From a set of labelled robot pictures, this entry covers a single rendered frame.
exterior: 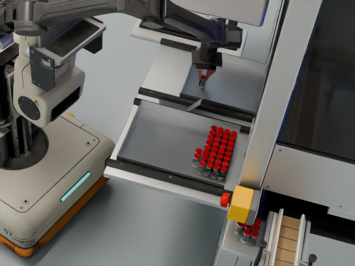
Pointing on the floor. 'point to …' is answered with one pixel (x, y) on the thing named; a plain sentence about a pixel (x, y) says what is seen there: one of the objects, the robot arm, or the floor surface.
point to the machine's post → (276, 98)
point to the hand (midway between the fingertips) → (203, 77)
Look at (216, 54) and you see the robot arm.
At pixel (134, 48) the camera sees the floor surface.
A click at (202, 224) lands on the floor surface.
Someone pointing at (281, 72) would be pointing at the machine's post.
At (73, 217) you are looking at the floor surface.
